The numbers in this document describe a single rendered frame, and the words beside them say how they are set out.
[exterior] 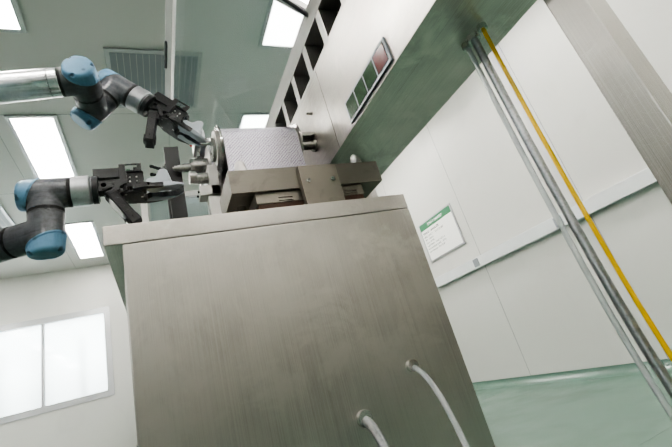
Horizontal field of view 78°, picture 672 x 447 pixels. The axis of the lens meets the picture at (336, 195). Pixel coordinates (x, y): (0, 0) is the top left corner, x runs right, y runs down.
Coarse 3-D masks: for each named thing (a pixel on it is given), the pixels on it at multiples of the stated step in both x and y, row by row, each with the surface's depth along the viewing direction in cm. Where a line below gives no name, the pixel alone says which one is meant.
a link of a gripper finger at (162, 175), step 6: (156, 174) 108; (162, 174) 109; (168, 174) 109; (150, 180) 107; (156, 180) 108; (162, 180) 108; (168, 180) 108; (168, 186) 107; (174, 186) 108; (180, 186) 110
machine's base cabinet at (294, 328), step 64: (128, 256) 75; (192, 256) 79; (256, 256) 84; (320, 256) 88; (384, 256) 94; (128, 320) 71; (192, 320) 74; (256, 320) 78; (320, 320) 82; (384, 320) 87; (448, 320) 92; (192, 384) 70; (256, 384) 73; (320, 384) 77; (384, 384) 81; (448, 384) 85
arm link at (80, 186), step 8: (72, 176) 101; (80, 176) 102; (88, 176) 102; (72, 184) 99; (80, 184) 100; (88, 184) 100; (72, 192) 99; (80, 192) 99; (88, 192) 100; (72, 200) 99; (80, 200) 100; (88, 200) 101
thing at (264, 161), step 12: (228, 156) 121; (240, 156) 122; (252, 156) 124; (264, 156) 125; (276, 156) 127; (288, 156) 128; (300, 156) 130; (228, 168) 120; (252, 168) 122; (264, 168) 123
